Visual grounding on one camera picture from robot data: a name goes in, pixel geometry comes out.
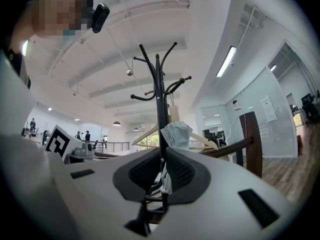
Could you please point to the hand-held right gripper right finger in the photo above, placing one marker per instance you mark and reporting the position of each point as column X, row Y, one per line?
column 225, row 184

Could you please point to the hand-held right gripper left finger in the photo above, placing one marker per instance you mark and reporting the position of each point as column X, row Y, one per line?
column 100, row 191

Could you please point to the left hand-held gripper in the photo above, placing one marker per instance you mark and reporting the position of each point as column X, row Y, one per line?
column 58, row 142

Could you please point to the light grey umbrella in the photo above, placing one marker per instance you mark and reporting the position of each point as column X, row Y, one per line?
column 178, row 136

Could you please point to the black metal coat stand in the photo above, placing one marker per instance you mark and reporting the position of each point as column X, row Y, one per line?
column 158, row 101

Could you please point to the metal balcony railing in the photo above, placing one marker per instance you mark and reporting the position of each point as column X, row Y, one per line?
column 113, row 146

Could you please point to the dark brown wooden rack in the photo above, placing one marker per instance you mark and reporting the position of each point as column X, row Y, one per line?
column 252, row 144

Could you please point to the light wooden clothes hanger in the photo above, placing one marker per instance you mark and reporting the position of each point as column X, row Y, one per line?
column 200, row 139

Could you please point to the dome pendant lamp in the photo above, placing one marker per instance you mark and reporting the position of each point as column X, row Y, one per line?
column 136, row 129
column 116, row 123

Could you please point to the person's torso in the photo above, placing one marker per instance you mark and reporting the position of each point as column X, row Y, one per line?
column 12, row 96

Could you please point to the round ceiling sensor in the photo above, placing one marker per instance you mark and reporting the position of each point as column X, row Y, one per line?
column 129, row 72

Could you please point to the office desk with monitors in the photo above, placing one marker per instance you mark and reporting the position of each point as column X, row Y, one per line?
column 308, row 106

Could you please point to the long ceiling tube light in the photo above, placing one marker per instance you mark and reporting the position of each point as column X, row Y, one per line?
column 226, row 61

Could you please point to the short ceiling tube light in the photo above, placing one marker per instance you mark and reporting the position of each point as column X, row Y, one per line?
column 273, row 68

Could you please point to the person's head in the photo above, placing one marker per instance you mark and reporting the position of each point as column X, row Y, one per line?
column 55, row 11

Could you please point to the glass partition wall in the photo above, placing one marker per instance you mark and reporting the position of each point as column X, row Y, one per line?
column 265, row 124

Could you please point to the white paper wall notice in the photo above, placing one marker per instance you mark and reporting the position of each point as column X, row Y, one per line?
column 267, row 108

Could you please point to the black head-worn camera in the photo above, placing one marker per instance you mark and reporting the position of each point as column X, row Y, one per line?
column 100, row 17

